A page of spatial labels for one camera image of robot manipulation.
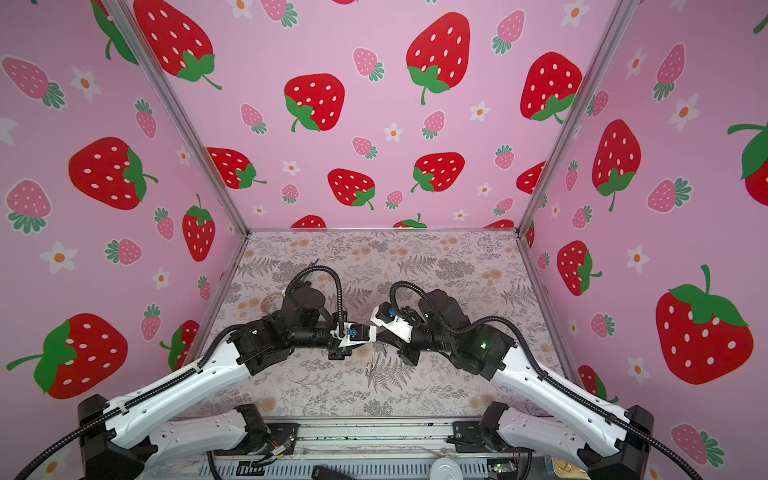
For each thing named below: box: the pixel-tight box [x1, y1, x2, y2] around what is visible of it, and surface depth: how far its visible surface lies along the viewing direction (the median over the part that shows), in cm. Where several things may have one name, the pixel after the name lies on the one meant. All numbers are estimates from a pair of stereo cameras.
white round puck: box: [429, 457, 464, 480], surface depth 66 cm
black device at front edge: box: [311, 463, 355, 480], surface depth 69 cm
